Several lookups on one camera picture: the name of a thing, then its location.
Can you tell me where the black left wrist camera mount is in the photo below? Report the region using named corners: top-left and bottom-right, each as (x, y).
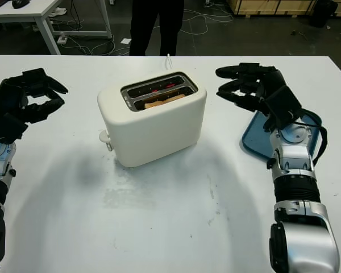
top-left (0, 112), bottom-right (28, 144)

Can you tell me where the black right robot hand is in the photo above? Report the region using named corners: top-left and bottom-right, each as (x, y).
top-left (215, 63), bottom-right (289, 114)

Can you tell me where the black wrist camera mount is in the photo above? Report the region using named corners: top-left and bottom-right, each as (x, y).
top-left (0, 112), bottom-right (28, 144)
top-left (263, 86), bottom-right (303, 133)

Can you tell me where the blue plastic tray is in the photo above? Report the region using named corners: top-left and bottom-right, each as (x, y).
top-left (239, 109), bottom-right (322, 163)

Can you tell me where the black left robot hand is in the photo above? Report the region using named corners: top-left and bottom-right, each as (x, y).
top-left (0, 67), bottom-right (69, 126)

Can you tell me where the golden toast slice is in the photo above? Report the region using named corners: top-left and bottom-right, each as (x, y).
top-left (144, 95), bottom-right (186, 110)

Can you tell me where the thin grey floor cable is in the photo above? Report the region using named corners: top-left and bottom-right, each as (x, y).
top-left (65, 36), bottom-right (130, 56)

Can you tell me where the white desk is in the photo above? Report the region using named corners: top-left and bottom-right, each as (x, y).
top-left (0, 0), bottom-right (113, 56)

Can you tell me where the person in cream sweater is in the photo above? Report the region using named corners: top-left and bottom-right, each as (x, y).
top-left (129, 0), bottom-right (185, 57)

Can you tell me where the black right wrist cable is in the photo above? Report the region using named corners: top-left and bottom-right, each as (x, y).
top-left (297, 112), bottom-right (328, 166)

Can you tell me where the white looped floor cable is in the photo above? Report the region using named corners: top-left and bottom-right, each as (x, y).
top-left (170, 7), bottom-right (234, 36)

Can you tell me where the white two-slot toaster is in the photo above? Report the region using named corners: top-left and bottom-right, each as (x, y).
top-left (97, 70), bottom-right (207, 168)

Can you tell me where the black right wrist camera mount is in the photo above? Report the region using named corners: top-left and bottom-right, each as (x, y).
top-left (263, 86), bottom-right (303, 133)

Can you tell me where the black bin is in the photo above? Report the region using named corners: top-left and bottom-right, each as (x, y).
top-left (312, 0), bottom-right (338, 28)

